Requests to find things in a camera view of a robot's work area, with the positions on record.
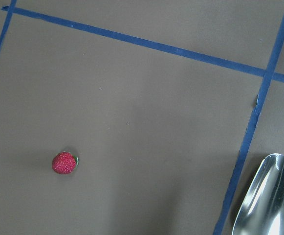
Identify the red strawberry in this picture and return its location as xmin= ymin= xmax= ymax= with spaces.
xmin=51 ymin=152 xmax=79 ymax=174

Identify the metal ice scoop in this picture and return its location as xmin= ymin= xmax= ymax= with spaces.
xmin=232 ymin=153 xmax=284 ymax=235

